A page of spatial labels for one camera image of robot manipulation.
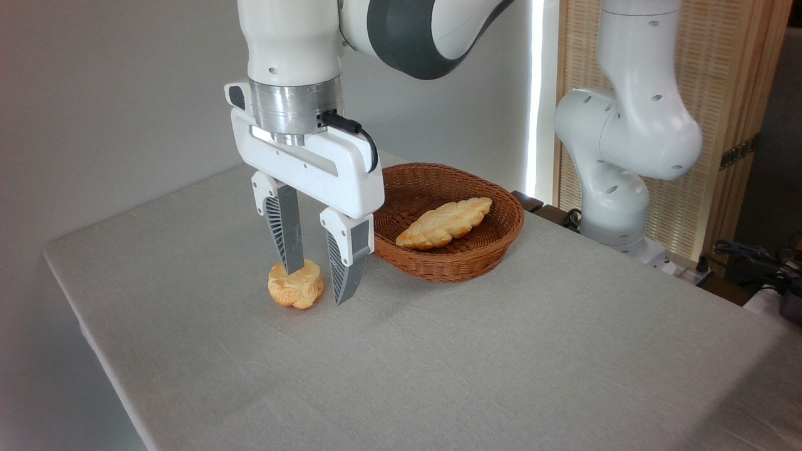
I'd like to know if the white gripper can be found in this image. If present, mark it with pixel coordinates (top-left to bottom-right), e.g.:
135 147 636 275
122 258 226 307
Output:
224 80 385 306

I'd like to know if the long braided bread loaf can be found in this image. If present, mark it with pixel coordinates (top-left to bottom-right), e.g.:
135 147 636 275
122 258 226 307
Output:
395 197 493 251

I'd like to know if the round golden bread roll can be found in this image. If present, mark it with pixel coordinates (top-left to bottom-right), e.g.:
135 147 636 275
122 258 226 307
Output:
268 259 325 310

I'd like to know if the brown wicker basket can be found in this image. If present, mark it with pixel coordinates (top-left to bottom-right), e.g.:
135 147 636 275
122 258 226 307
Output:
370 163 526 284

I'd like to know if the grey tablecloth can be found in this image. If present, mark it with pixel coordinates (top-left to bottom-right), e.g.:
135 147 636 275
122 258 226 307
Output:
43 130 802 451

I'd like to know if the white power strip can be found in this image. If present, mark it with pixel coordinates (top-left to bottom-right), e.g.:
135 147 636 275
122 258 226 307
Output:
665 254 715 287

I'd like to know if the metal screen hinge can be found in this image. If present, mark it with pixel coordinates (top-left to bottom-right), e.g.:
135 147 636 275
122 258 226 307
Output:
719 133 760 171

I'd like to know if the wooden slatted screen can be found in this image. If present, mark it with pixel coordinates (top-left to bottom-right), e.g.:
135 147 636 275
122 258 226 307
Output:
555 0 793 264

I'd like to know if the dark grey pot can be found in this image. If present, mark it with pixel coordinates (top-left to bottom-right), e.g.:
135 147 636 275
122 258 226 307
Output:
779 291 802 325

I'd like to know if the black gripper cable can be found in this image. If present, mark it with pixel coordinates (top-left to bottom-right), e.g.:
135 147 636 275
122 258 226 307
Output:
318 110 380 174

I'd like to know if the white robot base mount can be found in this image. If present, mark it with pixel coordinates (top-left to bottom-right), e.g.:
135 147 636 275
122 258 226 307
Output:
619 237 680 276

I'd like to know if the black cable bundle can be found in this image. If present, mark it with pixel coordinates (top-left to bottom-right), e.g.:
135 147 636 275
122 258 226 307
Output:
713 237 802 284

